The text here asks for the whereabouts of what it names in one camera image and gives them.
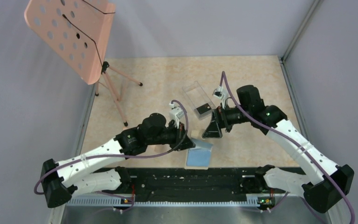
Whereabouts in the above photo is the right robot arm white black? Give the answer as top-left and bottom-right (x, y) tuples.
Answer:
(202, 85), (354, 213)

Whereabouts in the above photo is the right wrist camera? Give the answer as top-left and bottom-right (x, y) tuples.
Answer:
(213, 86), (228, 100)

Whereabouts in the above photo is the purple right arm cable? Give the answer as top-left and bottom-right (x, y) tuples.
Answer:
(220, 71), (356, 224)

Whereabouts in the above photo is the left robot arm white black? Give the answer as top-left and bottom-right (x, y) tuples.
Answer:
(34, 111), (195, 208)

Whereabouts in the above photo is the clear plastic box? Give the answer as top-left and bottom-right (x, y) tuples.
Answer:
(182, 81), (216, 120)

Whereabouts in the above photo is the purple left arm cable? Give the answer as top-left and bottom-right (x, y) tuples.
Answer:
(34, 99), (189, 205)

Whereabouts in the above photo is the pink perforated music stand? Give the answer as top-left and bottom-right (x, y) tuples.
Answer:
(24, 0), (143, 126)

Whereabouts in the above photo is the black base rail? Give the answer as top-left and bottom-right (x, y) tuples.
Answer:
(117, 167), (300, 205)

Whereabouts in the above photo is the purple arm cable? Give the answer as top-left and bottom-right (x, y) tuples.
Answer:
(34, 99), (189, 205)
(220, 71), (356, 224)

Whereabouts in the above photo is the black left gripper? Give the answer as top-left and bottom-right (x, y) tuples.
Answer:
(147, 120), (195, 151)

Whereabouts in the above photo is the aluminium frame rail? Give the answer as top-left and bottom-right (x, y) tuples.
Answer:
(48, 191), (343, 224)

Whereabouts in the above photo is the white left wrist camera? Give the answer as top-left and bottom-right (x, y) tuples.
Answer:
(169, 103), (185, 128)

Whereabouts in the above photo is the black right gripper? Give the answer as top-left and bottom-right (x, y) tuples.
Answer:
(203, 102), (251, 138)

